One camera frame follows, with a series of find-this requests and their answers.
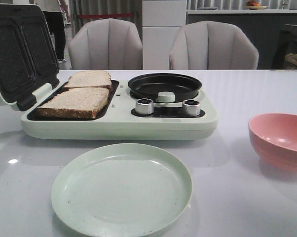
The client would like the left grey upholstered chair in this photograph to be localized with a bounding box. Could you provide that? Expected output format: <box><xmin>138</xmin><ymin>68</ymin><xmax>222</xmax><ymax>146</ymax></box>
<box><xmin>69</xmin><ymin>18</ymin><xmax>143</xmax><ymax>70</ymax></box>

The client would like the white cabinet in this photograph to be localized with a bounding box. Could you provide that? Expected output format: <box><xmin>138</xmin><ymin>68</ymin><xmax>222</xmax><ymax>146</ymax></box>
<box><xmin>142</xmin><ymin>0</ymin><xmax>187</xmax><ymax>70</ymax></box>

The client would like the right silver control knob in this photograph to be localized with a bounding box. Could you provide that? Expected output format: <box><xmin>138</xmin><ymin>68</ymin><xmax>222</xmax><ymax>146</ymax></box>
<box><xmin>182</xmin><ymin>99</ymin><xmax>201</xmax><ymax>117</ymax></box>

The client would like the grey upholstered chair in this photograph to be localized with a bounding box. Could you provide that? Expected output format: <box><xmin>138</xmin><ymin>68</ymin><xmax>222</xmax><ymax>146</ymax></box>
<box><xmin>69</xmin><ymin>18</ymin><xmax>143</xmax><ymax>70</ymax></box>
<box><xmin>169</xmin><ymin>21</ymin><xmax>259</xmax><ymax>70</ymax></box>

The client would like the pink plastic bowl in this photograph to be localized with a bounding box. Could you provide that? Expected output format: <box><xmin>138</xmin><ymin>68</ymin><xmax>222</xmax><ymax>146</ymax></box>
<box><xmin>248</xmin><ymin>113</ymin><xmax>297</xmax><ymax>173</ymax></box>

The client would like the bread slice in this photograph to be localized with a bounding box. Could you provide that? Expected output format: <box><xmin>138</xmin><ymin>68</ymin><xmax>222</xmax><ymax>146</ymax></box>
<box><xmin>37</xmin><ymin>87</ymin><xmax>110</xmax><ymax>119</ymax></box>
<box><xmin>63</xmin><ymin>70</ymin><xmax>112</xmax><ymax>91</ymax></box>

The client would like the fruit bowl on counter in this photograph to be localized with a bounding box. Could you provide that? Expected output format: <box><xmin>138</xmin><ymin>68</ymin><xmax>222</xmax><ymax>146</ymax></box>
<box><xmin>245</xmin><ymin>0</ymin><xmax>267</xmax><ymax>10</ymax></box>

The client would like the right grey upholstered chair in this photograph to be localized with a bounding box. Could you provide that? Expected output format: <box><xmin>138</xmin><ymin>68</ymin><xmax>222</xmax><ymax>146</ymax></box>
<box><xmin>169</xmin><ymin>21</ymin><xmax>259</xmax><ymax>70</ymax></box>

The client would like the mint pan handle knob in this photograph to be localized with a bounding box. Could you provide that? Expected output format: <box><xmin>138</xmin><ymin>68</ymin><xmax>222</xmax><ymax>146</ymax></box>
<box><xmin>156</xmin><ymin>91</ymin><xmax>176</xmax><ymax>103</ymax></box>

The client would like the dark grey counter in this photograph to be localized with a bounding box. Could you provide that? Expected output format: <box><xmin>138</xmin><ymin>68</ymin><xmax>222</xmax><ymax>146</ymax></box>
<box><xmin>186</xmin><ymin>9</ymin><xmax>297</xmax><ymax>69</ymax></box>

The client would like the silver control knob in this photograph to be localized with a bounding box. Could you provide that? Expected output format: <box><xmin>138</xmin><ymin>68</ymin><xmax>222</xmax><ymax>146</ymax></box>
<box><xmin>182</xmin><ymin>99</ymin><xmax>201</xmax><ymax>117</ymax></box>
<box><xmin>135</xmin><ymin>98</ymin><xmax>154</xmax><ymax>115</ymax></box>

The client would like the person in background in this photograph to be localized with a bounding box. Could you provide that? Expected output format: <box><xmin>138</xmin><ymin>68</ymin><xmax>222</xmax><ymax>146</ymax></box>
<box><xmin>29</xmin><ymin>0</ymin><xmax>70</xmax><ymax>63</ymax></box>

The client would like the breakfast maker lid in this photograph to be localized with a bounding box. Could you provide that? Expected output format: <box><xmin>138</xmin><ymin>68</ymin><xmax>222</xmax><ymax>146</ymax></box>
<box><xmin>0</xmin><ymin>4</ymin><xmax>59</xmax><ymax>111</ymax></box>

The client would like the left silver control knob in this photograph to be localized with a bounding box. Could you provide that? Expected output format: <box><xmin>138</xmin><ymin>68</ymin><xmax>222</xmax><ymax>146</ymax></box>
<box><xmin>135</xmin><ymin>98</ymin><xmax>154</xmax><ymax>115</ymax></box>

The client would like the mint green breakfast maker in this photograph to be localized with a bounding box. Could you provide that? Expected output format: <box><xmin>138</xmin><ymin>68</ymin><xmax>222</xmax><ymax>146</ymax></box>
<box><xmin>21</xmin><ymin>80</ymin><xmax>218</xmax><ymax>140</ymax></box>

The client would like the black round frying pan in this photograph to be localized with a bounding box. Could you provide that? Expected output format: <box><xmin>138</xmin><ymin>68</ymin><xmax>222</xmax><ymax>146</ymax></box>
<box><xmin>128</xmin><ymin>73</ymin><xmax>202</xmax><ymax>102</ymax></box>

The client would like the mint green plate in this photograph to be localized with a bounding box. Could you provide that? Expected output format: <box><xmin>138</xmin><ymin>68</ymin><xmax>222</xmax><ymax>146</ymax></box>
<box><xmin>51</xmin><ymin>143</ymin><xmax>192</xmax><ymax>237</ymax></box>

